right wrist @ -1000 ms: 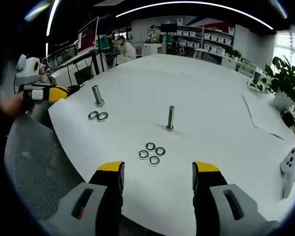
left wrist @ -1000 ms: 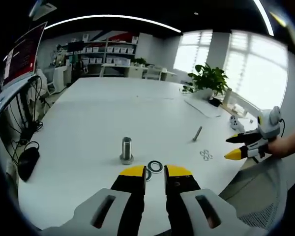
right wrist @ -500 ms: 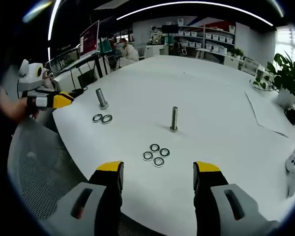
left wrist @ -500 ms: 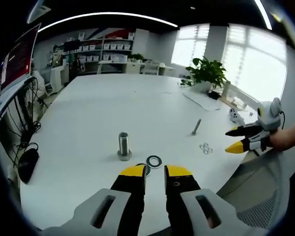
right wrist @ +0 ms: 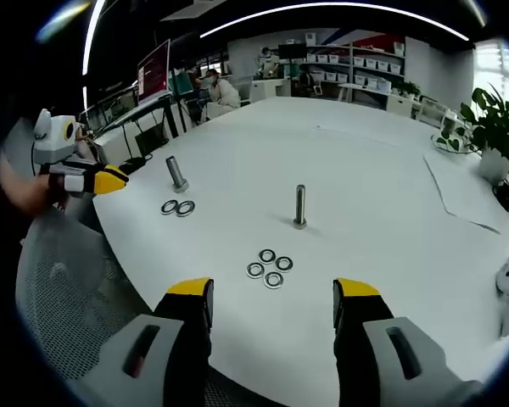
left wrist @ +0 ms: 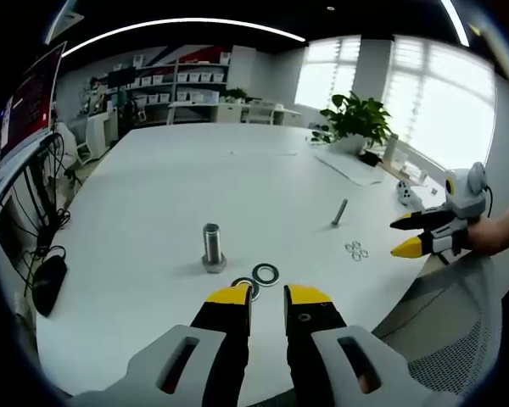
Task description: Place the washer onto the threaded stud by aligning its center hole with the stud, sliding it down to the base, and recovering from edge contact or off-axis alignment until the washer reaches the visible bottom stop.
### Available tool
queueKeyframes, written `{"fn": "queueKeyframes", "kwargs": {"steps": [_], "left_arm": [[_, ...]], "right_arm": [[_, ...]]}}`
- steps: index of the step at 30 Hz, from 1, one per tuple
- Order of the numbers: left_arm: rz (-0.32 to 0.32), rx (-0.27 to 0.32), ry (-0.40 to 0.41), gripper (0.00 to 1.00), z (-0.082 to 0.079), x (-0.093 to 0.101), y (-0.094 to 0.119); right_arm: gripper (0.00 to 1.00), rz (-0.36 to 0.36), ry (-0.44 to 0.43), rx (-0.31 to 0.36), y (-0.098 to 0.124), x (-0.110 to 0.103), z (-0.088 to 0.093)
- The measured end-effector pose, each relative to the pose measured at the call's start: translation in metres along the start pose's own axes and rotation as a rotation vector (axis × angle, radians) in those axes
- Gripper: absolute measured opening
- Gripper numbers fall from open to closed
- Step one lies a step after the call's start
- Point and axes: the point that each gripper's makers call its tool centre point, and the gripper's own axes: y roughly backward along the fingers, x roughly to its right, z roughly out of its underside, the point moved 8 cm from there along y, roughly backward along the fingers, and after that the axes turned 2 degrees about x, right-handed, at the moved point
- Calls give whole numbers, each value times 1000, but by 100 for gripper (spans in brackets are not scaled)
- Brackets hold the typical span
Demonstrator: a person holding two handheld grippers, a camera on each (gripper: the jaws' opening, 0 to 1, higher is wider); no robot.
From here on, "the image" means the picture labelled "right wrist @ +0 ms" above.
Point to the slim threaded stud bolt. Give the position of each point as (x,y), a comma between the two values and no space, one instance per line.
(300,207)

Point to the person's left hand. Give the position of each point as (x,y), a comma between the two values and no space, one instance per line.
(29,195)

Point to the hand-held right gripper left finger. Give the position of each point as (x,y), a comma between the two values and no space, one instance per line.
(182,339)

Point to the thick threaded stud bolt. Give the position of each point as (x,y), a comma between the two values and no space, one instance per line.
(176,174)

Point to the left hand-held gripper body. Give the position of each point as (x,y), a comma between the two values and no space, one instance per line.
(53,140)

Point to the small steel washer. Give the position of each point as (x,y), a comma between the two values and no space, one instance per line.
(277,264)
(249,270)
(266,280)
(261,256)

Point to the long ceiling light strip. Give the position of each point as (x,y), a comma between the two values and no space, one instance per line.
(322,7)

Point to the large green potted plant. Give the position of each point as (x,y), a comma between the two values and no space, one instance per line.
(498,127)

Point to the small green shelf plant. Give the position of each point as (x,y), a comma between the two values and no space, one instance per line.
(408,89)

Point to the large steel washer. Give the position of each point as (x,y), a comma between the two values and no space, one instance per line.
(163,207)
(178,209)

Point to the computer monitor with red screen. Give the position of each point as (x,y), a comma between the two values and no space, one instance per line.
(152,72)

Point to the small plant in glass vessel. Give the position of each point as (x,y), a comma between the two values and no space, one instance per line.
(449,137)

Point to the small black object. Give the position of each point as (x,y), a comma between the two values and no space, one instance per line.
(505,196)

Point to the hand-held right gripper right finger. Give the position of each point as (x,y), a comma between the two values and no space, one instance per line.
(365,347)

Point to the shelf with white bins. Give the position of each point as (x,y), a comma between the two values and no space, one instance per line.
(365,63)

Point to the grey mesh office chair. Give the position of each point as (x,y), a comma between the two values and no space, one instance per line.
(63,297)

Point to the short ceiling light strip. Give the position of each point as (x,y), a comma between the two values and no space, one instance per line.
(91,38)

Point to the white side desk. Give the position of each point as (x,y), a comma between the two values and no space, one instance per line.
(119,135)

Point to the white paper sheet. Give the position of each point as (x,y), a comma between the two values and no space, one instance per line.
(462,191)

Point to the black wall screen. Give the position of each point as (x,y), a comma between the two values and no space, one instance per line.
(292,51)

